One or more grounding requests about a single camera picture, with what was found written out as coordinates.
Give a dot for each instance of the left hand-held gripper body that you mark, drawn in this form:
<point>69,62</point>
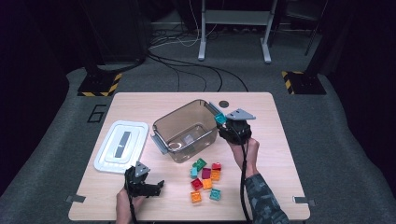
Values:
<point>139,180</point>

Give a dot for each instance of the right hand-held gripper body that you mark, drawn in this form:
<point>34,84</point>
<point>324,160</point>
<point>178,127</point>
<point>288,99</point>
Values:
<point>238,130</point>

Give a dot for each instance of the teal toy block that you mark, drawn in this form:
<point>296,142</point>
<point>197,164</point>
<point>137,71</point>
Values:
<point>215,194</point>
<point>194,172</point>
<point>220,118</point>

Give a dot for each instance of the transparent storage bin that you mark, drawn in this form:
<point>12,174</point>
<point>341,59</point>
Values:
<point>186,124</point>

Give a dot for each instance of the red toy block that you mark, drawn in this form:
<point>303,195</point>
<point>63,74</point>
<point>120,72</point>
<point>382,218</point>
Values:
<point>196,184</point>
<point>216,166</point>

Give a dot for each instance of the orange toy block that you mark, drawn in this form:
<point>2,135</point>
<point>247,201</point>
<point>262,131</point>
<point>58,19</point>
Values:
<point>215,175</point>
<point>207,184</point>
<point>195,197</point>

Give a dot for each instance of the green toy block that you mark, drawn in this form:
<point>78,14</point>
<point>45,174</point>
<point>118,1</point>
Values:
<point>200,164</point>

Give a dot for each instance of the person's right hand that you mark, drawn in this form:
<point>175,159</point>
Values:
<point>249,158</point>

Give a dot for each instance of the person's left hand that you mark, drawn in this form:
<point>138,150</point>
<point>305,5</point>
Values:
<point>123,207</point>

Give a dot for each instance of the round dark table grommet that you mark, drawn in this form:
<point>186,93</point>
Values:
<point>223,104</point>

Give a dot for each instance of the white bin lid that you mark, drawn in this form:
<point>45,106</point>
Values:
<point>109,155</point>

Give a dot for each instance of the grey tape piece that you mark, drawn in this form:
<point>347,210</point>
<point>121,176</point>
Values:
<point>303,200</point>
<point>75,198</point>

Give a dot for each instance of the white metal stand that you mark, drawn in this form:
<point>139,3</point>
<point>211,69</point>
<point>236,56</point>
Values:
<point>202,46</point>

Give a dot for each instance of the black yellow striped base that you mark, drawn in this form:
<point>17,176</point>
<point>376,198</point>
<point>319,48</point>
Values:
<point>306,84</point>
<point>96,84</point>

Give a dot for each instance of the dark curtain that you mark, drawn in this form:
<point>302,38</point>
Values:
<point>367,77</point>
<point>25,93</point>

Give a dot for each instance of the black cabinet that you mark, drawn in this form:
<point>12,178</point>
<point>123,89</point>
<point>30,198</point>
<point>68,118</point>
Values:
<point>118,31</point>

